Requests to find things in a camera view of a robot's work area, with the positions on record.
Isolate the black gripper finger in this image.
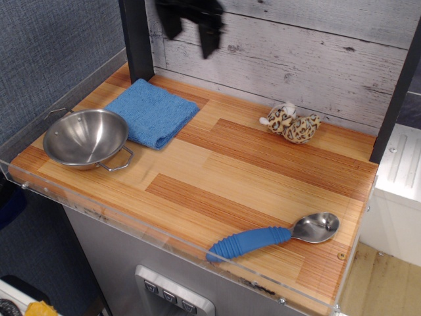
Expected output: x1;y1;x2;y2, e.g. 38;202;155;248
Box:
156;5;182;40
199;15;224;59

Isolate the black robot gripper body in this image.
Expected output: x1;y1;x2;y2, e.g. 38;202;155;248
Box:
155;0;224;18

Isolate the leopard print plush toy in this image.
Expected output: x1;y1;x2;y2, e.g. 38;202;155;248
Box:
259;102;321;144

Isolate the folded blue towel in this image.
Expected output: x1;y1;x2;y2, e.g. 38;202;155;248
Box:
105;79;199;150

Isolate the clear acrylic table guard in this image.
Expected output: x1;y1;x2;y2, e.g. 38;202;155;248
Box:
0;49;379;316

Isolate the grey cabinet with dispenser panel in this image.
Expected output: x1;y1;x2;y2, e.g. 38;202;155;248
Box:
65;205;341;315

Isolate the white grooved side unit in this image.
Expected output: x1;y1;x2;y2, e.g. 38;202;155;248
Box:
360;124;420;266

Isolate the yellow object bottom left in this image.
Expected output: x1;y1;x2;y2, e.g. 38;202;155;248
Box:
24;301;59;316

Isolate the dark grey left post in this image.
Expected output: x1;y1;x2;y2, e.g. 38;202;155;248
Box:
118;0;155;83

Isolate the dark grey post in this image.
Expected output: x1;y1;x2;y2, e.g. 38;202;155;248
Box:
369;20;420;164
118;0;155;83

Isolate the stainless steel bowl with handles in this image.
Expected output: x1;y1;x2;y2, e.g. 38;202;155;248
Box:
43;109;134;172

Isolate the dark grey right post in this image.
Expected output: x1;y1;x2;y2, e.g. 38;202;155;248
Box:
369;20;420;164

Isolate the blue handled metal spoon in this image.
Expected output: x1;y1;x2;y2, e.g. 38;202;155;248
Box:
206;212;340;263

